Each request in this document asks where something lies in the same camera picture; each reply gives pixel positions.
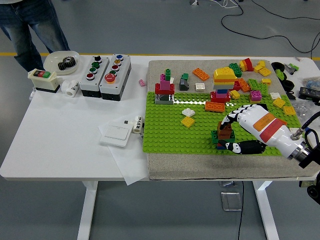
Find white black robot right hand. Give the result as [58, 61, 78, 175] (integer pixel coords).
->
[217, 103, 306, 160]

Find pink square brick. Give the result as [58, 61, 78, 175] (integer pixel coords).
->
[249, 89, 262, 102]

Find dark green long brick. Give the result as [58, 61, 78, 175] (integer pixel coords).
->
[211, 129, 236, 145]

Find yellow brick pair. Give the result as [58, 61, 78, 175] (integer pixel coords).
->
[253, 60, 266, 73]

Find red yellow orange curved bricks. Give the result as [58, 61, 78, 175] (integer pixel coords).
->
[239, 57, 255, 73]

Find dark green chunky brick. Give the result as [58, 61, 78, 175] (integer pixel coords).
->
[228, 62, 243, 78]

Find burger-shaped multicolour brick tower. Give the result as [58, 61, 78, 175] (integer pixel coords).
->
[209, 66, 238, 103]

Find grey slope brick green top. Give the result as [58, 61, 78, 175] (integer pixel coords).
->
[178, 72, 191, 92]

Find green studded baseplate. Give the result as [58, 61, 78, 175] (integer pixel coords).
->
[142, 91, 302, 156]

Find red pink grey brick tower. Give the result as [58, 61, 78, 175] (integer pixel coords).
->
[154, 67, 176, 105]

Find clear plastic bag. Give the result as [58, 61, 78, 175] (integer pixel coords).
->
[291, 99, 320, 123]

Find lime green flat plate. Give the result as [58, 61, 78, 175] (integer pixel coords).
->
[257, 82, 270, 97]
[247, 78, 261, 91]

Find black device box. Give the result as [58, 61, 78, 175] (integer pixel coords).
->
[297, 86, 320, 102]

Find bag of blue parts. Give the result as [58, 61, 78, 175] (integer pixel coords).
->
[301, 76, 320, 90]

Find black tape roll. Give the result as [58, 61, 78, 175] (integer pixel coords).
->
[271, 61, 286, 72]

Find green and grey clip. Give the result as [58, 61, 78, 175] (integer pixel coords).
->
[284, 62, 300, 75]

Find grey-brown mat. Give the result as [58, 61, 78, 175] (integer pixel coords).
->
[147, 59, 316, 181]

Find white table leg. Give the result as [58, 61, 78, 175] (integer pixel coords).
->
[76, 180, 99, 240]
[252, 180, 280, 240]

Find white labelled tube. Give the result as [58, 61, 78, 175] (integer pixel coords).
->
[132, 115, 144, 134]

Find white paper sheet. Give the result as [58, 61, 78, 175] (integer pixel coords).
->
[97, 123, 150, 186]

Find grey emergency-stop control box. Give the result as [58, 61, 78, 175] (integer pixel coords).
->
[99, 53, 132, 102]

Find grey four-button control box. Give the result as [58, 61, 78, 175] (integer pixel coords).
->
[78, 55, 111, 98]

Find white pipe tee fitting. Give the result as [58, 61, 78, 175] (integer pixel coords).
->
[61, 79, 80, 97]

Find black metal gear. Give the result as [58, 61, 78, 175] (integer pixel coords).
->
[57, 56, 77, 71]

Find white plastic bowl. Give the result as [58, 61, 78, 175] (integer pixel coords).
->
[43, 50, 81, 76]

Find person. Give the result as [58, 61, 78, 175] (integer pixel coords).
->
[0, 0, 71, 101]

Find black ring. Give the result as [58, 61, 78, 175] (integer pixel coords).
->
[281, 79, 296, 91]

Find black power cable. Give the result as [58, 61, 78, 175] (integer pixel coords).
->
[236, 180, 245, 240]

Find long black floor cable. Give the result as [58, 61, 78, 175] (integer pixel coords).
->
[220, 0, 320, 61]

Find white floor cable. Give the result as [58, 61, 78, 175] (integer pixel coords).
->
[209, 0, 240, 9]

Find white wall switch plate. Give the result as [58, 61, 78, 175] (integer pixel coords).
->
[99, 124, 133, 148]

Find cream red-green switch box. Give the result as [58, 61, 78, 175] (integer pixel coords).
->
[27, 68, 62, 94]

